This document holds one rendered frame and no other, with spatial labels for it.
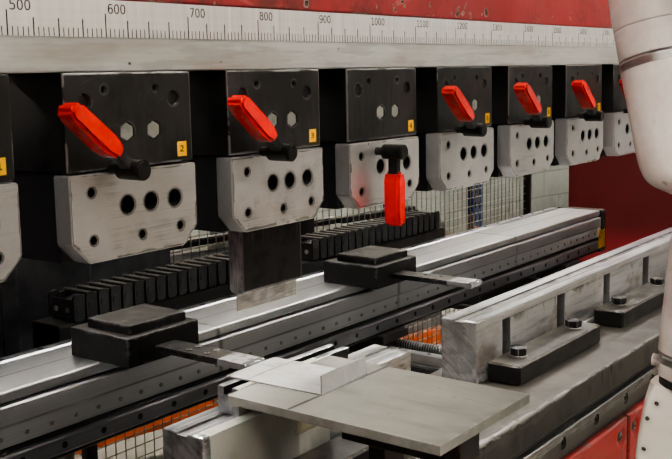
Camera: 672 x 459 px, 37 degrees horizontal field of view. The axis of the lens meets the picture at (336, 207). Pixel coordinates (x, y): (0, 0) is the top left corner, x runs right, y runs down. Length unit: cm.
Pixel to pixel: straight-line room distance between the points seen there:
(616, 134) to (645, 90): 77
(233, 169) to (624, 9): 45
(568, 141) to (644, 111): 59
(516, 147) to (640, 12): 46
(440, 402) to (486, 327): 49
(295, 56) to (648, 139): 38
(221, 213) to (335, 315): 64
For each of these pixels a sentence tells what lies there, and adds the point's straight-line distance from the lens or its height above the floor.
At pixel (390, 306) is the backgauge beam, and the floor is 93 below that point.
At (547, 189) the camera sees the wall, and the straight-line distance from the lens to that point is 904.
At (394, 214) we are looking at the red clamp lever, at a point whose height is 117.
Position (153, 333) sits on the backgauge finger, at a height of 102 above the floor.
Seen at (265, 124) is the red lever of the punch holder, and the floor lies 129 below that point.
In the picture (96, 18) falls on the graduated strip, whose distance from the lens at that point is 91.
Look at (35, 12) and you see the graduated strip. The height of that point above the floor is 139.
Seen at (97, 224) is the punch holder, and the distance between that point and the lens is 90.
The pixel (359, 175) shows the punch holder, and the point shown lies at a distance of 119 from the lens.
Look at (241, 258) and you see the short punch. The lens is 109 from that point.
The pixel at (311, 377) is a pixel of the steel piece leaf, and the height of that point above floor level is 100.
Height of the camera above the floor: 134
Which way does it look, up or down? 8 degrees down
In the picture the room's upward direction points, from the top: 1 degrees counter-clockwise
